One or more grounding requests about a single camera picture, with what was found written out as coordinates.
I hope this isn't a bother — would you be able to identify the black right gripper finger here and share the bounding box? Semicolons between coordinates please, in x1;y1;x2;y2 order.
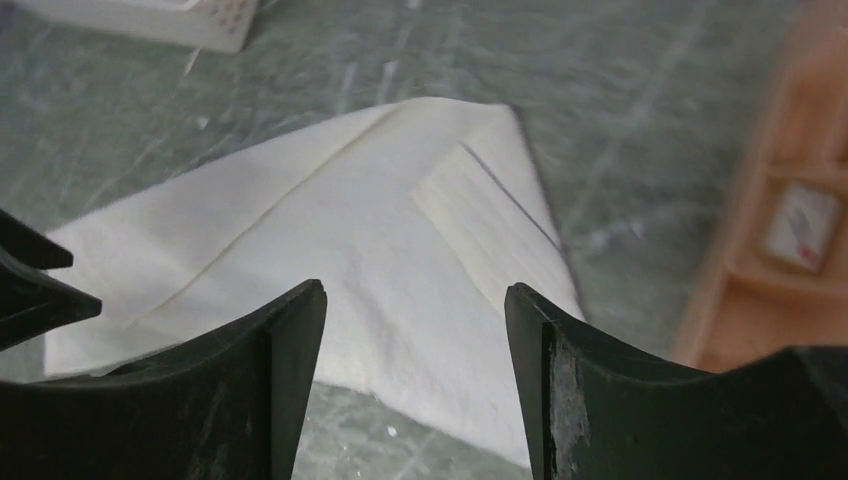
505;283;847;479
1;280;327;479
1;211;73;270
1;266;102;350

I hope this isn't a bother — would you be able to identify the white towel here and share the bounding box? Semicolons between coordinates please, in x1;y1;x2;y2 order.
44;97;581;467

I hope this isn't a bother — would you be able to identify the orange plastic file organizer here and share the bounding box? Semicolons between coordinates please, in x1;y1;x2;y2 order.
672;1;847;372

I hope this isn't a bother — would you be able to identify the white plastic basket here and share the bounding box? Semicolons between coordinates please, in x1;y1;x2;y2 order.
17;0;260;54

